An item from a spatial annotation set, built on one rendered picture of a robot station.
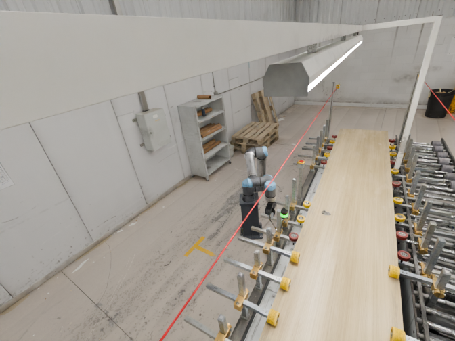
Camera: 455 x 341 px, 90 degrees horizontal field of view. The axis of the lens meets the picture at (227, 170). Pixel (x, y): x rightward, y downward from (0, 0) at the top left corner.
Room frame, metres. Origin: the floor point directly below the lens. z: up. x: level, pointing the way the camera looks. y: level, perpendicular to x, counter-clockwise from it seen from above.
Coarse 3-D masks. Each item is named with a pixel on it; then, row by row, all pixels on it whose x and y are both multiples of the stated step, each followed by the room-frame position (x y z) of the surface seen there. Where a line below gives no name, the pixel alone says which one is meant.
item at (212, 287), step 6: (210, 288) 1.03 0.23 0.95; (216, 288) 1.01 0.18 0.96; (222, 294) 0.97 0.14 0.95; (228, 294) 0.96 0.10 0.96; (234, 300) 0.92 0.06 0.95; (246, 300) 0.90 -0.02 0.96; (246, 306) 0.87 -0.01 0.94; (252, 306) 0.86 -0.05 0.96; (258, 306) 0.85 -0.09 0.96; (258, 312) 0.83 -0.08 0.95; (264, 312) 0.82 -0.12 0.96
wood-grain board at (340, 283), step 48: (336, 144) 3.21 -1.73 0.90; (384, 144) 3.01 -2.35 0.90; (336, 192) 2.01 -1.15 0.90; (384, 192) 1.90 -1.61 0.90; (336, 240) 1.35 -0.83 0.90; (384, 240) 1.29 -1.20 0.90; (336, 288) 0.94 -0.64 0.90; (384, 288) 0.90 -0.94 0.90; (288, 336) 0.69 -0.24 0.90; (336, 336) 0.66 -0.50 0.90; (384, 336) 0.63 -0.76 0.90
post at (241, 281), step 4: (240, 272) 0.96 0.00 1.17; (240, 276) 0.93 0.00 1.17; (240, 280) 0.93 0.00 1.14; (244, 280) 0.95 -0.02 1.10; (240, 284) 0.93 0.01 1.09; (244, 284) 0.94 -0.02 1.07; (240, 288) 0.93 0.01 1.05; (244, 288) 0.94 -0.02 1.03; (240, 292) 0.93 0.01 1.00; (244, 292) 0.93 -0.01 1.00; (244, 308) 0.93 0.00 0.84; (244, 312) 0.93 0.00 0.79; (244, 316) 0.93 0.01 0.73
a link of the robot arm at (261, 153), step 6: (258, 150) 2.26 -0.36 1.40; (264, 150) 2.25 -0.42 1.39; (258, 156) 2.26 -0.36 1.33; (264, 156) 2.26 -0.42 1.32; (258, 162) 2.31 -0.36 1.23; (264, 162) 2.30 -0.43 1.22; (258, 168) 2.35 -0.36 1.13; (264, 168) 2.33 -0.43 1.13; (258, 174) 2.38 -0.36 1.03; (264, 174) 2.36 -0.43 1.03
